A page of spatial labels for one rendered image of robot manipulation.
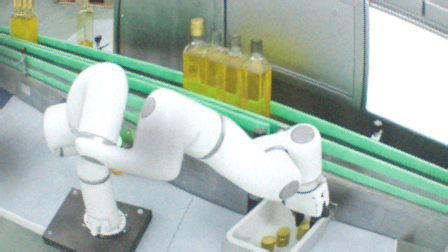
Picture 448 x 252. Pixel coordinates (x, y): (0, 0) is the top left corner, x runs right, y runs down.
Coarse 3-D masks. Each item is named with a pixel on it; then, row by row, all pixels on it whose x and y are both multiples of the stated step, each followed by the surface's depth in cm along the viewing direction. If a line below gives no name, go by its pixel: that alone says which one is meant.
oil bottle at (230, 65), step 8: (224, 56) 146; (232, 56) 145; (240, 56) 146; (224, 64) 147; (232, 64) 145; (240, 64) 145; (224, 72) 148; (232, 72) 146; (240, 72) 146; (224, 80) 149; (232, 80) 148; (240, 80) 147; (224, 88) 150; (232, 88) 149; (240, 88) 149; (224, 96) 151; (232, 96) 150; (240, 96) 150; (232, 104) 151; (240, 104) 151
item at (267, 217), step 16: (256, 208) 136; (272, 208) 142; (240, 224) 131; (256, 224) 138; (272, 224) 141; (288, 224) 141; (320, 224) 131; (240, 240) 133; (256, 240) 136; (304, 240) 125
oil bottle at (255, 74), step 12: (252, 60) 143; (264, 60) 144; (252, 72) 143; (264, 72) 144; (252, 84) 145; (264, 84) 146; (252, 96) 147; (264, 96) 147; (252, 108) 148; (264, 108) 149
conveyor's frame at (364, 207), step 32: (0, 64) 205; (32, 96) 192; (64, 96) 176; (128, 128) 159; (192, 160) 149; (192, 192) 155; (224, 192) 148; (352, 192) 136; (352, 224) 140; (384, 224) 133; (416, 224) 126
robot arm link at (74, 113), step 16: (96, 64) 97; (112, 64) 97; (80, 80) 98; (96, 80) 95; (112, 80) 95; (80, 96) 99; (96, 96) 94; (112, 96) 95; (80, 112) 101; (96, 112) 93; (112, 112) 94; (80, 128) 94; (96, 128) 93; (112, 128) 94
